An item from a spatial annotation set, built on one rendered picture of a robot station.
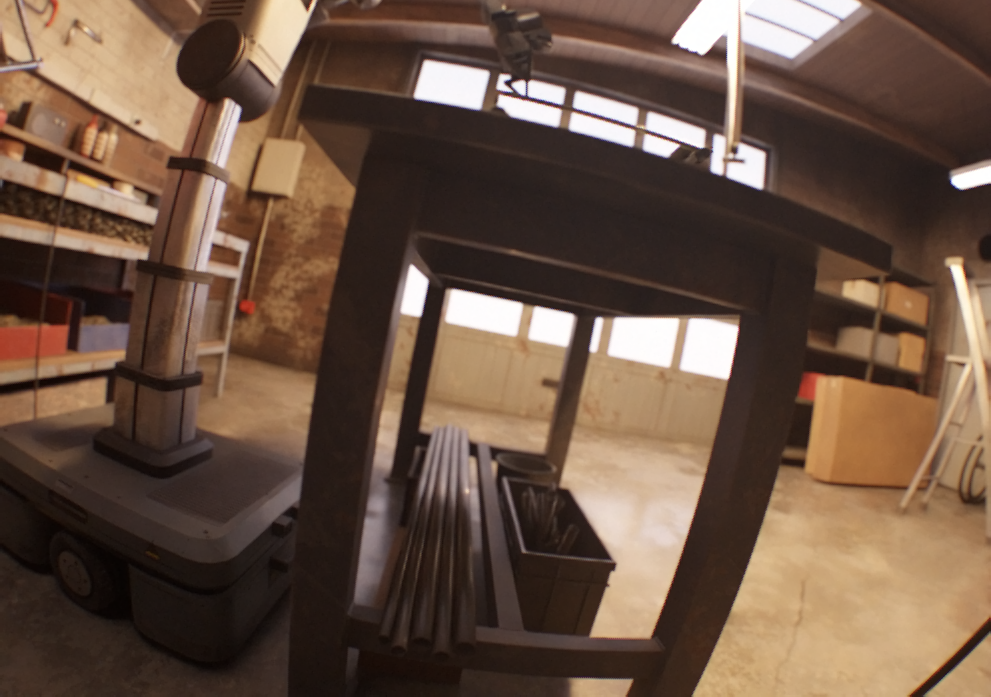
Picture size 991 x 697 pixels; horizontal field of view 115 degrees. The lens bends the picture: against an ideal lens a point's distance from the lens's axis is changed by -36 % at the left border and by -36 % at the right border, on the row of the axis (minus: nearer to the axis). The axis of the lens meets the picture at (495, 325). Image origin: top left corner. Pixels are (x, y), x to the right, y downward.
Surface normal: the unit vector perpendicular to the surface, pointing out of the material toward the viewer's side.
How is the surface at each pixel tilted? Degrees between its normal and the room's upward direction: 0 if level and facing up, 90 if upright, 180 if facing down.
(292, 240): 90
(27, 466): 45
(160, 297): 90
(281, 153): 90
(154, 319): 90
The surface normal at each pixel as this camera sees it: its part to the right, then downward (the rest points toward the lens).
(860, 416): 0.09, -0.12
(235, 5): -0.04, 0.17
